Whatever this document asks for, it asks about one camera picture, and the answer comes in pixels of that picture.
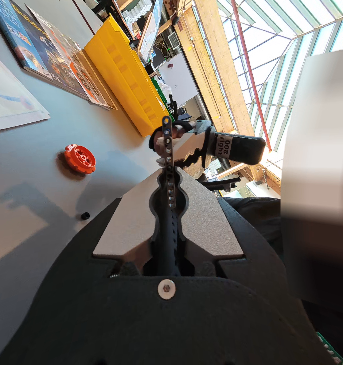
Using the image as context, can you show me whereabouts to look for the person's right hand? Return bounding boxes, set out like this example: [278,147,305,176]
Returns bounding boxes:
[170,121,197,141]

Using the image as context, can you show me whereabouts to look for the printed paper sheet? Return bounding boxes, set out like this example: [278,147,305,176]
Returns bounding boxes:
[26,4,118,110]

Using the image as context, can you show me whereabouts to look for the yellow plastic bin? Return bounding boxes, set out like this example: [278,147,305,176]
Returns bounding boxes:
[84,13,168,137]

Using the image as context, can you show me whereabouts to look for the red ceiling pipe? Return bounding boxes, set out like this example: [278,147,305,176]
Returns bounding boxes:
[231,0,272,152]

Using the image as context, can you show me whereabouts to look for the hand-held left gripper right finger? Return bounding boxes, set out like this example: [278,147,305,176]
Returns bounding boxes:
[176,168,244,276]

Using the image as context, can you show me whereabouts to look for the white display board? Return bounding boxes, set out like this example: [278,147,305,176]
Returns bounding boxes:
[138,0,165,62]

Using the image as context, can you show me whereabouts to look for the grey beam with blue pins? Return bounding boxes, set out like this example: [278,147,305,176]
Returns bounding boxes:
[161,115,177,209]

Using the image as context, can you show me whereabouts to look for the open instruction booklet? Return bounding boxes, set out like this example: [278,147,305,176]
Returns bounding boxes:
[0,48,51,133]

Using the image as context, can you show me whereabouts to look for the orange gear wheel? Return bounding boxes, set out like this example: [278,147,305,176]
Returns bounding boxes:
[64,144,96,175]

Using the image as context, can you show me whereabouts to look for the green storage bin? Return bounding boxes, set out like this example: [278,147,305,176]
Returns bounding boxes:
[151,76,172,114]

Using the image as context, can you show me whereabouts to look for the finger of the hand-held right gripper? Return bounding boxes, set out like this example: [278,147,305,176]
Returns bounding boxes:
[156,133,207,162]
[155,158,209,181]

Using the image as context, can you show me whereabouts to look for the small blue-cover booklet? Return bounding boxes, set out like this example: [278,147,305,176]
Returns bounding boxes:
[0,0,90,101]

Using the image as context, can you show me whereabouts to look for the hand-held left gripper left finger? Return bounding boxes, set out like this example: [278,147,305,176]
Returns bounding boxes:
[92,168,164,275]

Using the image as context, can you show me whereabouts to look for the white board panel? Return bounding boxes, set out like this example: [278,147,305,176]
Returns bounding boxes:
[157,53,199,100]

